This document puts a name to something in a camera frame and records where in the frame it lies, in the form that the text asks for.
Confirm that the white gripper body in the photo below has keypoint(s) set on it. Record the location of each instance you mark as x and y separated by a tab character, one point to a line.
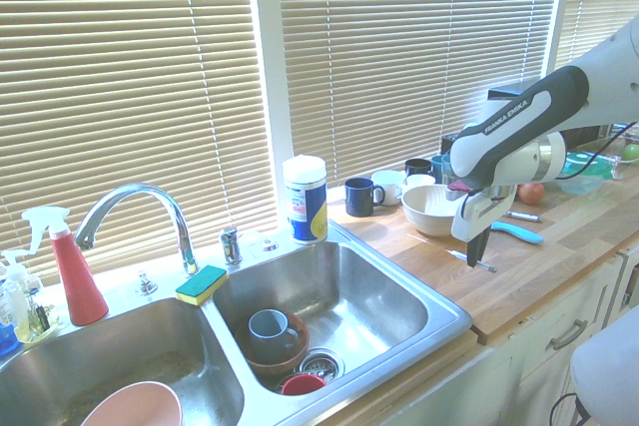
474	216

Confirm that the clear soap pump bottle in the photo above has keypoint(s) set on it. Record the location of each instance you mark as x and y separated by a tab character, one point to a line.
10	316

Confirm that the large white bowl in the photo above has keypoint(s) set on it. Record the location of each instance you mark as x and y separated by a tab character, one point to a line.
429	211

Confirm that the dark red wrist camera mount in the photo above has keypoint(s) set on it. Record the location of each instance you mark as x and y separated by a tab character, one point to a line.
458	186

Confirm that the Lysol wipes canister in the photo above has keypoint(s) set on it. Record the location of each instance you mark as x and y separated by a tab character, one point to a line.
304	206

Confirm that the stainless steel double sink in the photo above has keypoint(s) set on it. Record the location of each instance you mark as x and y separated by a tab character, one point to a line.
349	291

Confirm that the beige window blind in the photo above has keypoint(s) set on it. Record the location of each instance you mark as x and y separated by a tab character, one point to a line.
125	72
399	57
599	2

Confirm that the brown bowl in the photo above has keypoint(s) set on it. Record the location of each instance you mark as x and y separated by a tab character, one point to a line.
279	366

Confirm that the yellow green sponge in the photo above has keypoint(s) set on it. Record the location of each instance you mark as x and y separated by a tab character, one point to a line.
199	286

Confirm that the small white bowl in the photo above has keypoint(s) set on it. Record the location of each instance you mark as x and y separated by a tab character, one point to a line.
419	180

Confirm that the light blue serrated knife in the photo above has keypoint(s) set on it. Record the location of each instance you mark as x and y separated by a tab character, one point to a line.
521	234

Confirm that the pink plastic bowl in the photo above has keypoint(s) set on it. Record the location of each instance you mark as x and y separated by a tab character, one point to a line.
137	406

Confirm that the silver peeler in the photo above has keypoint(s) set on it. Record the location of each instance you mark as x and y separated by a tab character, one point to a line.
524	217

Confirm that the green apple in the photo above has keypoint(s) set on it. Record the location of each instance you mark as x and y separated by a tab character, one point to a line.
632	151

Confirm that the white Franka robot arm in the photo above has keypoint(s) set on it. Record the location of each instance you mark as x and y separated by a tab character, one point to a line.
519	112

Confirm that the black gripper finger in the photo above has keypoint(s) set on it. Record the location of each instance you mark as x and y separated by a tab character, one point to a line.
474	252
485	242

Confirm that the red spray bottle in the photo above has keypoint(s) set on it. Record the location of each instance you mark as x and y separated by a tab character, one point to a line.
77	281

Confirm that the chrome gooseneck faucet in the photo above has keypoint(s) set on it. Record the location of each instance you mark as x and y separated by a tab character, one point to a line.
170	201

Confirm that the dark navy mug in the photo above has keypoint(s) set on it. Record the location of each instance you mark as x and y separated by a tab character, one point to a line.
359	199

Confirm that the red apple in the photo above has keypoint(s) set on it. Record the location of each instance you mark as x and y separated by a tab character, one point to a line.
531	194

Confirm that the metal drain strainer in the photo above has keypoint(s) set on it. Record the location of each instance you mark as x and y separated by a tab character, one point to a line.
324	363

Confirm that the red cup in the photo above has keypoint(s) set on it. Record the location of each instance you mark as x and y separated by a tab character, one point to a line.
302	385

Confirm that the chrome sprayer base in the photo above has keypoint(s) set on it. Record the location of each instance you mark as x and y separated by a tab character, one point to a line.
146	284

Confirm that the white mug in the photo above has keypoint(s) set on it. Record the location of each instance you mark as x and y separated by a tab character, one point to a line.
387	186

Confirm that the green lidded container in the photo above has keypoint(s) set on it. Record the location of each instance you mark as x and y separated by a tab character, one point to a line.
586	171

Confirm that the small clear dish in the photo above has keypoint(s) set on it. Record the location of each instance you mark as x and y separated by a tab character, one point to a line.
40	323

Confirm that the grey blue mug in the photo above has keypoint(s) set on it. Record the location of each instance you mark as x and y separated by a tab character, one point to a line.
267	336

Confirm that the black mug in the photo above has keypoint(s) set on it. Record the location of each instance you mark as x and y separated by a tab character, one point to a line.
417	167

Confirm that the metal sink hole cap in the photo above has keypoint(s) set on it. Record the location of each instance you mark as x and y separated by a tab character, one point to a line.
269	246

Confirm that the teal mug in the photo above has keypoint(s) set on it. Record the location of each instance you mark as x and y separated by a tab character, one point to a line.
438	169

